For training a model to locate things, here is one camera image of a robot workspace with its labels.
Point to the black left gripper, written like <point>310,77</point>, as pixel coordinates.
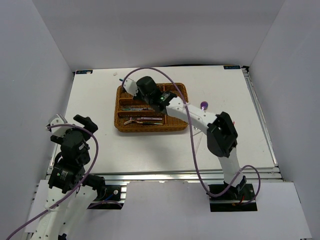
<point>87,121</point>

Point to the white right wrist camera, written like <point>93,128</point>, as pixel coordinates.
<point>130,86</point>

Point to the white chopstick short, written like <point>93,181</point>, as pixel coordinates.
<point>196,131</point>

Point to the woven wicker cutlery tray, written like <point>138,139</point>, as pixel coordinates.
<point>125,100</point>

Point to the pink handled fork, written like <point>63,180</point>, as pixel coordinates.
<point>147,118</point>

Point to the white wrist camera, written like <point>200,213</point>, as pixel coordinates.
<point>57,126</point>
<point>130,86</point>

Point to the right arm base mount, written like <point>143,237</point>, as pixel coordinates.
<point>230,202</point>

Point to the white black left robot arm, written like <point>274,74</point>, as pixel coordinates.
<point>71,188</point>

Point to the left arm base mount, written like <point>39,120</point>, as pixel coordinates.
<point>112,197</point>

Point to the left blue table label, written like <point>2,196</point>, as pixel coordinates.
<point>84,72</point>

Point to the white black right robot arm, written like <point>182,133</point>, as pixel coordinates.
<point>219,129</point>

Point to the blue table label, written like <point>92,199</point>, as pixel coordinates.
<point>84,72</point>
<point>231,67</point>

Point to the green handled table knife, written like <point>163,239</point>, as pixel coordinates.
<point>134,109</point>

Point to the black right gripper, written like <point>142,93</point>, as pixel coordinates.
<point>138,95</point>

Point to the aluminium table frame rail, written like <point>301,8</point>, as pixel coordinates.
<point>171,155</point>

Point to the purple iridescent spoon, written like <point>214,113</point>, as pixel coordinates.
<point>204,105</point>

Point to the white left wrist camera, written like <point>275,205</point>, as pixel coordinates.
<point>57,126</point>

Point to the right blue table label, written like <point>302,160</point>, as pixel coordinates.
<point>231,67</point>

